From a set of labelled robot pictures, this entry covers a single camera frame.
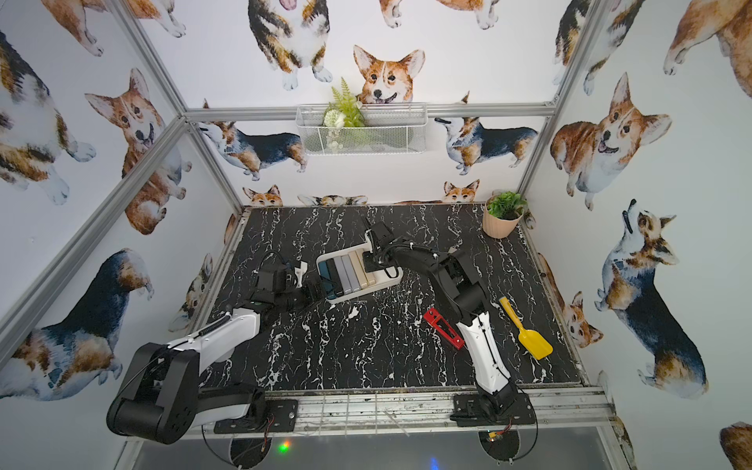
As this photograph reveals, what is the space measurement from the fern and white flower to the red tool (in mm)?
623

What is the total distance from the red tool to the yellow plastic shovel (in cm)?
19

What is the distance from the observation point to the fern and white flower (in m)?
0.81

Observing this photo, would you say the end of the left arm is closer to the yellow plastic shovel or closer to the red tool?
the red tool

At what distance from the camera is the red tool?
2.81 ft

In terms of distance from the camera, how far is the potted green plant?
103cm

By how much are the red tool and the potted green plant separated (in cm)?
38
